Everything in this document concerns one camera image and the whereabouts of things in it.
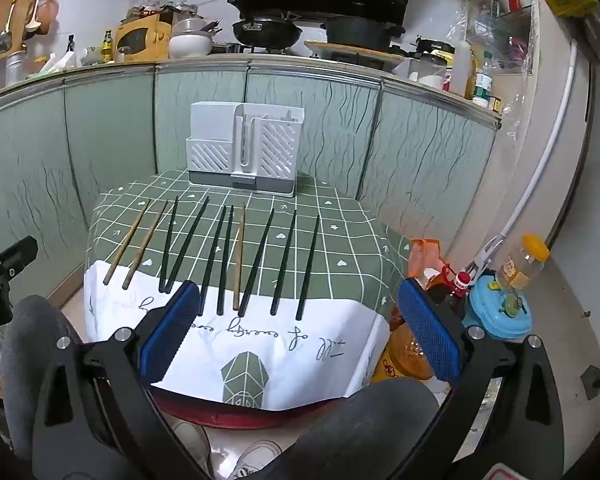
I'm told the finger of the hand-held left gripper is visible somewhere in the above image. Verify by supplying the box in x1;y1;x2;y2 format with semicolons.
0;236;39;286

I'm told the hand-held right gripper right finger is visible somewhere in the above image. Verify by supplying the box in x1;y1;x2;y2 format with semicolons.
397;277;566;480

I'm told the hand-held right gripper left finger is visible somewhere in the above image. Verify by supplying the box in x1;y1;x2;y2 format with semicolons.
32;280;203;480

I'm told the white utensil holder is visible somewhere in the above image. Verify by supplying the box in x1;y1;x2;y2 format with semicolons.
185;101;306;197

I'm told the yellow cooking oil bottle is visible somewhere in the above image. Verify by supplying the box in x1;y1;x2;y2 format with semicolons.
370;320;436;386

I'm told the soy sauce bottle red cap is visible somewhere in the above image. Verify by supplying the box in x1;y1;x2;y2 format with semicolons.
430;270;473;321

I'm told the person's left leg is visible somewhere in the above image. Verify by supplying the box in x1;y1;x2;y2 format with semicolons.
0;295;88;461

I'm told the person's leg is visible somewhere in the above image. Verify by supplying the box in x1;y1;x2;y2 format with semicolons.
0;295;88;461
260;377;443;480

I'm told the blue plastic container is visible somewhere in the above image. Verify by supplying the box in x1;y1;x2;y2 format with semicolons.
467;272;533;341

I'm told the orange plastic bag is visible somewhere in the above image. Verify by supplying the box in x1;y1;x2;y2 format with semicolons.
407;237;453;291

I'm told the red round table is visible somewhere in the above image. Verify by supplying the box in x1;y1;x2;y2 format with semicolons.
152;385;351;428

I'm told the white shoe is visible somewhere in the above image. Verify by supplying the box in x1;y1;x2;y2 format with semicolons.
172;420;213;476
230;440;283;480

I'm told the plastic jar with yellow lid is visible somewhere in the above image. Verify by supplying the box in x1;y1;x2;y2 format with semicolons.
497;233;551;291

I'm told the green checked tablecloth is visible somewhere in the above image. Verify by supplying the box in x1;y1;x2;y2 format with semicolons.
82;170;413;408

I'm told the person's right leg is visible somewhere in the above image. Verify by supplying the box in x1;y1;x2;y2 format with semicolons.
260;377;443;480

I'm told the kitchen counter with green panels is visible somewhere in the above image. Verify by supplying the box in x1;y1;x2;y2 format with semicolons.
0;52;503;311

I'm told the metal perforated container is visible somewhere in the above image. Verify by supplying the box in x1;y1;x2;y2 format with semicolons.
5;50;33;88

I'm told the white paper packet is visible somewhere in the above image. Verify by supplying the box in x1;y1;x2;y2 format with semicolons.
42;51;78;73

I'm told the metal ladle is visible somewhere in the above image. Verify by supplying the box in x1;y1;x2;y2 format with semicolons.
0;0;16;56

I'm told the white pipe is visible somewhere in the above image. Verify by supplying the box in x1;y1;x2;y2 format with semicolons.
497;35;581;246

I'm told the wooden cutting board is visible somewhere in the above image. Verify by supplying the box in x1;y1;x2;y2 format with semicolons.
0;0;31;43

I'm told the yellow bread box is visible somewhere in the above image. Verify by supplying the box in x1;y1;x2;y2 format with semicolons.
115;15;173;63

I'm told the green label plastic bottle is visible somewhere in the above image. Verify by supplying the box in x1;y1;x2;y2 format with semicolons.
472;51;496;106

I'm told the white squeeze bottle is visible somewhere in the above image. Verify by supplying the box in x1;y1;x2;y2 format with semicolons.
452;40;473;98

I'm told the clear jar with black lid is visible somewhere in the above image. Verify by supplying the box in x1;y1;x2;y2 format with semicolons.
410;35;456;91

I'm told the clear plastic sheet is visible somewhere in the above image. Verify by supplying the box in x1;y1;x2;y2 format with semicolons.
462;0;536;126

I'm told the round wooden board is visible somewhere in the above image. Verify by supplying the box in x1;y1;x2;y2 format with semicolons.
304;40;406;73

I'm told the black cooking pot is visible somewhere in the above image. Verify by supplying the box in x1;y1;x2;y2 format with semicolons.
320;16;406;53

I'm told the black frying pan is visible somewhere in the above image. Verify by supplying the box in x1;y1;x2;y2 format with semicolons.
227;0;303;51

